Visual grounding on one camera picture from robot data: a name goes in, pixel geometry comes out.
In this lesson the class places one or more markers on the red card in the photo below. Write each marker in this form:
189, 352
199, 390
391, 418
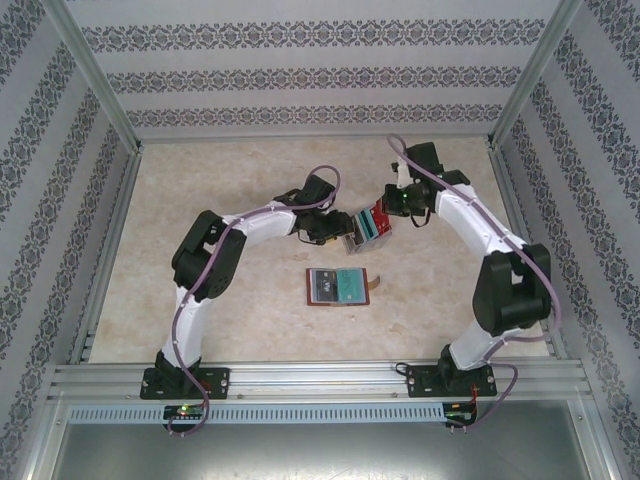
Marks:
382, 220

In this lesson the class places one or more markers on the teal card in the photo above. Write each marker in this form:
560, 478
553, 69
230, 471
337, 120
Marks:
354, 287
367, 225

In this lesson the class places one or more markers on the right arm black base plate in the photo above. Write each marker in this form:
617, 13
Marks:
417, 382

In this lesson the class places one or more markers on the aluminium frame post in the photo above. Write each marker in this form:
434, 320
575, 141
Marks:
90, 70
537, 75

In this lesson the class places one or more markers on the brown leather card holder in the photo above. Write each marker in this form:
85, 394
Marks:
339, 286

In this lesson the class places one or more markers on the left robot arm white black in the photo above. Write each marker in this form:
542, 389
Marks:
260, 230

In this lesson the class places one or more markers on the aluminium cross rail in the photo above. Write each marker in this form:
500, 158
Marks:
315, 137

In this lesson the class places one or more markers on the clear plastic card box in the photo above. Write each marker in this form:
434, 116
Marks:
365, 247

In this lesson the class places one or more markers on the black VIP card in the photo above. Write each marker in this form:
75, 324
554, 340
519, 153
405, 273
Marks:
325, 287

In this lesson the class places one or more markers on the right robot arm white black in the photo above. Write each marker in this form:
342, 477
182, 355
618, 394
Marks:
470, 225

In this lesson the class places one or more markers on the aluminium mounting rail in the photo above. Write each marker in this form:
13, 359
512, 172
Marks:
320, 380

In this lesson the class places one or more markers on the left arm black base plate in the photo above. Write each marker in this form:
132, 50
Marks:
220, 382

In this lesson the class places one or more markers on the aluminium side rail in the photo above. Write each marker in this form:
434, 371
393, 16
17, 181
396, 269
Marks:
123, 200
511, 200

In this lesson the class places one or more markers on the grey metal sheet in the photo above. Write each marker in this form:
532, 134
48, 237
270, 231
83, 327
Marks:
320, 450

